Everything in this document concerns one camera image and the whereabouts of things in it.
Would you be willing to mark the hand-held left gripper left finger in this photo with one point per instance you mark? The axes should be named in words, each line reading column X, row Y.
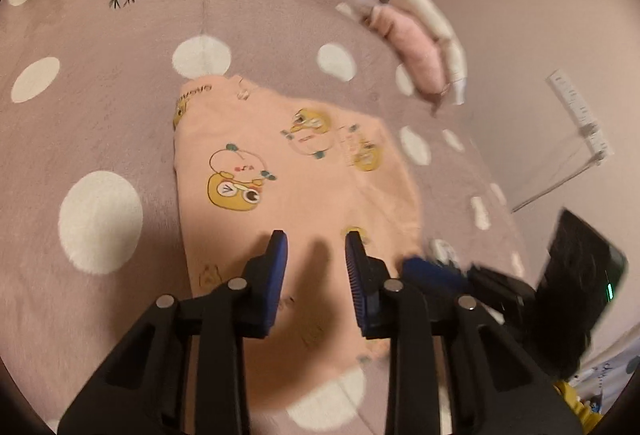
column 275, row 280

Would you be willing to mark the pink folded cloth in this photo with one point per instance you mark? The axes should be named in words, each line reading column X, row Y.
column 410, row 47

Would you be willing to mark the white folded cloth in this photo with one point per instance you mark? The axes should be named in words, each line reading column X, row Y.
column 440, row 27

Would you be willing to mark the white power strip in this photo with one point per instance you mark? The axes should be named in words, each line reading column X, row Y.
column 582, row 115

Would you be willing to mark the white printed cloth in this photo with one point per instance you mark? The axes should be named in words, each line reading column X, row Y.
column 610, row 375

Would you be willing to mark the pink cartoon print shirt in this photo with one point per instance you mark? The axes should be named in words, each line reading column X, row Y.
column 300, row 195

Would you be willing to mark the polka dot purple blanket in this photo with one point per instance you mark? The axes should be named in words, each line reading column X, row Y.
column 100, row 115

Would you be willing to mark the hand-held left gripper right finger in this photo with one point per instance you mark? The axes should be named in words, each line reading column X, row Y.
column 357, row 280

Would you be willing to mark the yellow packet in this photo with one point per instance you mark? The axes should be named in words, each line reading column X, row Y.
column 577, row 402

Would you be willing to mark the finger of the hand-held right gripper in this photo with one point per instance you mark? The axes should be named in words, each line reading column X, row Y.
column 440, row 274

